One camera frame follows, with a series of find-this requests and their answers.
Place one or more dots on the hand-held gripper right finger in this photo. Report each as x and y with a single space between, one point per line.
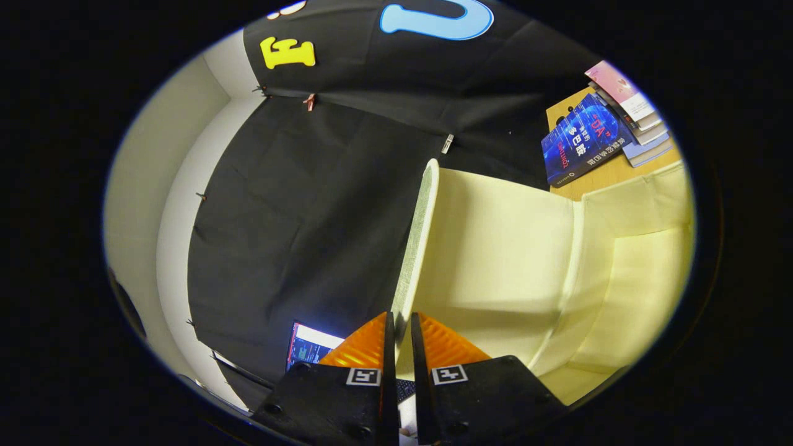
421 384

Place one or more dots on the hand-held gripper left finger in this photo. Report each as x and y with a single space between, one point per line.
391 384

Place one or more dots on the cream fabric storage box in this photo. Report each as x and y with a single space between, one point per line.
495 248

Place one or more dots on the lit computer screen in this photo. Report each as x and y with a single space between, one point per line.
310 350

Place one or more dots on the silver clip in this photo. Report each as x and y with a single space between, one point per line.
447 144

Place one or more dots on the dark blue book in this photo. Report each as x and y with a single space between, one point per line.
582 139

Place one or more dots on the copper clip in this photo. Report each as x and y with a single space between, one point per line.
309 102

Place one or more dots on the pale blue book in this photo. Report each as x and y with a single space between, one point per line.
650 153

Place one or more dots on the white book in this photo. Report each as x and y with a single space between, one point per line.
653 127

